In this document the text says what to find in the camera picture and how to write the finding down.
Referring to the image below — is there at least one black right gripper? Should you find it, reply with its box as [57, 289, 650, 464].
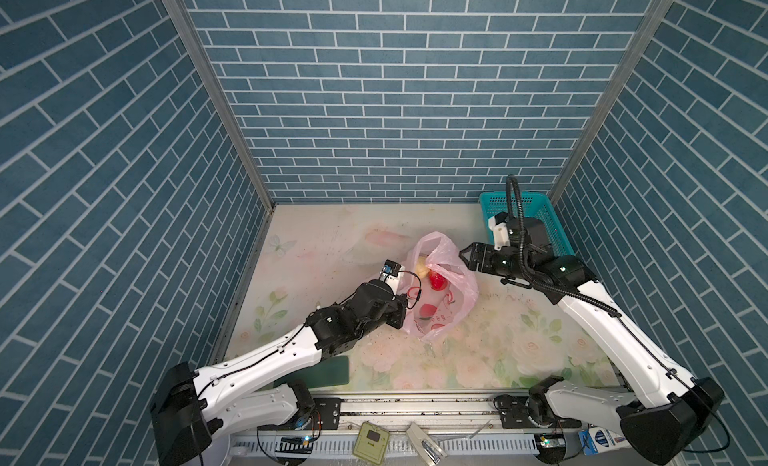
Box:
[457, 239, 530, 282]

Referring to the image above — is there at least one pink plastic bag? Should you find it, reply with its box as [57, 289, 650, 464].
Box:
[398, 232, 479, 341]

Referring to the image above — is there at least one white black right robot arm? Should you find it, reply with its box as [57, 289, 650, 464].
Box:
[459, 213, 725, 465]

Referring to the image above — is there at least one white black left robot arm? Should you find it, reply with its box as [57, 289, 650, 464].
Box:
[149, 279, 409, 465]

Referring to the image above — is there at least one teal plastic basket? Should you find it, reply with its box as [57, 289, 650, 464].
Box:
[479, 192, 574, 257]

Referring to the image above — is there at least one beige potato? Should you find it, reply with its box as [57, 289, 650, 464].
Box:
[414, 256, 430, 279]

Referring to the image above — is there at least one green timer device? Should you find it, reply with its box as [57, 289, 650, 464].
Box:
[352, 422, 391, 465]

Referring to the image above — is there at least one grey remote device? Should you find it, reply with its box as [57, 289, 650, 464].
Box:
[406, 423, 448, 466]

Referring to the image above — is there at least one white blue box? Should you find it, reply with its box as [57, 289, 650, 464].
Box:
[579, 427, 632, 456]

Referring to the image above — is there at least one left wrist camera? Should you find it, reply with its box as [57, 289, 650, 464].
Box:
[379, 260, 402, 294]

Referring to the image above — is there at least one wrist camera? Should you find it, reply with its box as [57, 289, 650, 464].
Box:
[379, 260, 402, 294]
[488, 212, 511, 251]

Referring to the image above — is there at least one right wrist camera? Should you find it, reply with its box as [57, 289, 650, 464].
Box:
[488, 212, 511, 251]

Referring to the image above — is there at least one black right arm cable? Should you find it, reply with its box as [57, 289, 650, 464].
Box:
[505, 174, 622, 320]

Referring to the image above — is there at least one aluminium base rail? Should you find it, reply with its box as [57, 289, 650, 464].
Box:
[230, 390, 646, 465]

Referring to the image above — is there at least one aluminium corner post right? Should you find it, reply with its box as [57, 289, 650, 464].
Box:
[548, 0, 674, 205]

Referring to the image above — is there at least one aluminium corner post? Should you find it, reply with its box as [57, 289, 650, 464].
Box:
[548, 0, 674, 205]
[161, 0, 275, 215]

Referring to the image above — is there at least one aluminium corner post left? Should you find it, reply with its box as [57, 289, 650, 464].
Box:
[161, 0, 275, 215]

